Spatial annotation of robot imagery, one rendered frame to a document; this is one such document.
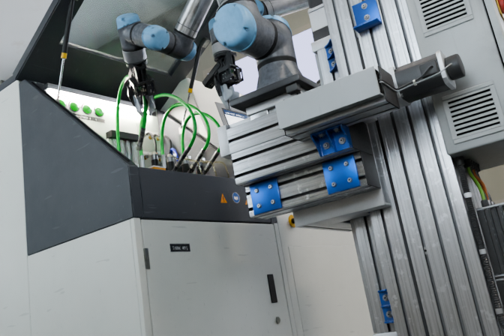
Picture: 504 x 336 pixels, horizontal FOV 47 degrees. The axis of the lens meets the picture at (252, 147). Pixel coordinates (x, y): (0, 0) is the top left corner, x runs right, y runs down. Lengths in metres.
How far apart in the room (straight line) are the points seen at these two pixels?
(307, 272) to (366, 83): 1.15
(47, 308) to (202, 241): 0.56
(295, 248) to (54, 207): 0.91
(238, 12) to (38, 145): 0.97
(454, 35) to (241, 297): 1.06
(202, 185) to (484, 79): 0.96
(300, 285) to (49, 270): 0.91
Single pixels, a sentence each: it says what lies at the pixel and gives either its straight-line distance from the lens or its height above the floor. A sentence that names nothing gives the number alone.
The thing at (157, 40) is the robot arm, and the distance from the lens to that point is 1.83.
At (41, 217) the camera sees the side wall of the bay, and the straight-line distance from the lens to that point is 2.13.
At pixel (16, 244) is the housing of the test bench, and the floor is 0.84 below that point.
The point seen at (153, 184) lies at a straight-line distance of 1.81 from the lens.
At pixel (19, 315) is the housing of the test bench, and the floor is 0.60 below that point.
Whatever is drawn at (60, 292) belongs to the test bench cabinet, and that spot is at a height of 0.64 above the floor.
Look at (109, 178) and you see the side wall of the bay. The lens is 1.83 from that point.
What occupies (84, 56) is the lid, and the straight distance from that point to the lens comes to 2.40.
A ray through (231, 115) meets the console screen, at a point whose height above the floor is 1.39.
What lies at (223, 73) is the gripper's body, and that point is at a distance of 2.16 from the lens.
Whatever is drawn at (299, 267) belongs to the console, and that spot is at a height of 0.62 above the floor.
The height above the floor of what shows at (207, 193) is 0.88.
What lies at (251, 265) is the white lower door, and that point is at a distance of 2.06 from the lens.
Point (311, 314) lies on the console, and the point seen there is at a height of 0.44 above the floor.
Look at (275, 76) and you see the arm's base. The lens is 1.60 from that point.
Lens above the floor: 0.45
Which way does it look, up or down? 17 degrees up
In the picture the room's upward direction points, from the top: 10 degrees counter-clockwise
